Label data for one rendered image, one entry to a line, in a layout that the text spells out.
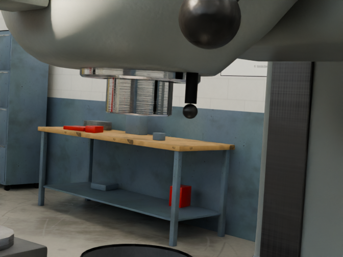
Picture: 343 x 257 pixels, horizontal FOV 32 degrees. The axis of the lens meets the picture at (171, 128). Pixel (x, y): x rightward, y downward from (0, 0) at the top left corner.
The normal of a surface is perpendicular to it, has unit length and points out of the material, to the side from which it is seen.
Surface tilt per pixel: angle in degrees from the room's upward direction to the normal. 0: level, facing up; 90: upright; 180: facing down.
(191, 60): 126
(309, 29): 117
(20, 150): 90
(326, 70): 90
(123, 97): 90
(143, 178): 90
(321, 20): 99
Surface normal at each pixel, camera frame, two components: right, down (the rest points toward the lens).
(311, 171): -0.70, 0.00
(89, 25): -0.27, 0.60
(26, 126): 0.71, 0.07
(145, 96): 0.20, 0.07
